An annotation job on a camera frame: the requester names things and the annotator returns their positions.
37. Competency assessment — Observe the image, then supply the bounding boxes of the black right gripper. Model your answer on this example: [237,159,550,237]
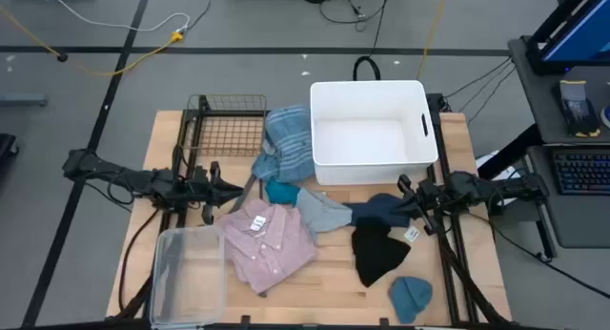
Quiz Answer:
[393,174,449,237]

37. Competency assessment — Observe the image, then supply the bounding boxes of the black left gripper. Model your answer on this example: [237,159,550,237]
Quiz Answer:
[188,161,245,225]

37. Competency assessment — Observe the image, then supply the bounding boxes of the navy blue cloth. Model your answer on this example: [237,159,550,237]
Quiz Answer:
[343,193,412,229]

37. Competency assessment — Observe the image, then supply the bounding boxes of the teal sock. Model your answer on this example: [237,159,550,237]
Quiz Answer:
[264,179,302,206]

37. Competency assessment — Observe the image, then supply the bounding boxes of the black beanie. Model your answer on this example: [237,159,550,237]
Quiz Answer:
[351,224,412,288]

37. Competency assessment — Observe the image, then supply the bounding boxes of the pink checked shirt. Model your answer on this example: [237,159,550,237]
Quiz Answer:
[213,197,319,296]

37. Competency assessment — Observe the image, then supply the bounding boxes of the blue beanie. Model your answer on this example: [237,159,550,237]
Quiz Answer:
[388,276,434,325]

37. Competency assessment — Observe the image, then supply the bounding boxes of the light grey cloth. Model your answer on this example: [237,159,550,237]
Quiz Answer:
[295,186,354,235]

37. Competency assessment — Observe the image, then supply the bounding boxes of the white plastic bin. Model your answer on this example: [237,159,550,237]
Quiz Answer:
[309,79,439,187]

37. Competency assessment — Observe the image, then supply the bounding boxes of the blue striped shirt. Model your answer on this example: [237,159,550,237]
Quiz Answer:
[251,104,316,184]

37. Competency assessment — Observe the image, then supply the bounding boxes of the clear plastic container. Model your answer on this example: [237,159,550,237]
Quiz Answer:
[150,224,226,329]

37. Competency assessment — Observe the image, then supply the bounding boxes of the white box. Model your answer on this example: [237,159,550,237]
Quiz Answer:
[476,150,533,208]

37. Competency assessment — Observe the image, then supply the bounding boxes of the black desk leg bar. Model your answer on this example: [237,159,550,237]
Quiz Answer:
[476,123,544,181]

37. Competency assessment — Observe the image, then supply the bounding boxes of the grey keyboard tray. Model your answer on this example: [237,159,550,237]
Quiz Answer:
[526,143,610,249]

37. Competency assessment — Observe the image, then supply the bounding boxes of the grey desk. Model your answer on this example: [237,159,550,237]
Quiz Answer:
[507,35,610,145]

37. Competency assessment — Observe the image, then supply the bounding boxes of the black keyboard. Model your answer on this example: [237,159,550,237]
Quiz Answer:
[551,148,610,196]

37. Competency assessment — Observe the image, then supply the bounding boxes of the grey work gloves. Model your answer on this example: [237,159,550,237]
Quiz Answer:
[553,79,601,139]

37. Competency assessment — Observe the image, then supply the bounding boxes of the grey furniture base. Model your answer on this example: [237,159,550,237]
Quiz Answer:
[0,93,49,108]

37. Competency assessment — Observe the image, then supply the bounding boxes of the black chair part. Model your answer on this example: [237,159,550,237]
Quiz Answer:
[0,133,20,160]

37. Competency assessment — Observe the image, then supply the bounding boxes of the computer monitor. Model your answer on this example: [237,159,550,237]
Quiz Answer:
[526,0,610,76]

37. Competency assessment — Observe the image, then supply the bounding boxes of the wire mesh basket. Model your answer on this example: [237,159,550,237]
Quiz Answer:
[178,93,268,158]

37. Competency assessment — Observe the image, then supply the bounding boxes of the black metal table frame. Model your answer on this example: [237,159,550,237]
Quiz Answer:
[113,92,514,329]

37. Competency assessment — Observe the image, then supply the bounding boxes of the black table cable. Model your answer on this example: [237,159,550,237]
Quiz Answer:
[117,208,161,313]

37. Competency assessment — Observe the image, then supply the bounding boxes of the long black floor cable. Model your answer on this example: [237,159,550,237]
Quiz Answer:
[464,210,610,300]

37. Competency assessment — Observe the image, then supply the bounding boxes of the black desk cables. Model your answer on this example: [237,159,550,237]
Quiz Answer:
[442,56,517,126]

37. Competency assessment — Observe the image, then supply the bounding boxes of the black looped cable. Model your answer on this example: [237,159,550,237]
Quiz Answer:
[352,55,382,82]

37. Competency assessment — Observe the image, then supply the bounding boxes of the yellow floor cable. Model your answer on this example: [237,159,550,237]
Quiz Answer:
[0,5,185,77]

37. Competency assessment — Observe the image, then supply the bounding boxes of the orange floor cable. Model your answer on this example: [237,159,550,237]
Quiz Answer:
[417,0,452,81]

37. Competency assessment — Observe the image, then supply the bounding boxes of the thin black floor cable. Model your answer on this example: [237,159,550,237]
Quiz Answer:
[183,0,220,33]

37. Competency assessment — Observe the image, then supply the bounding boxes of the white floor cable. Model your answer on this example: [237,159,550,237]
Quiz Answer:
[45,0,191,34]

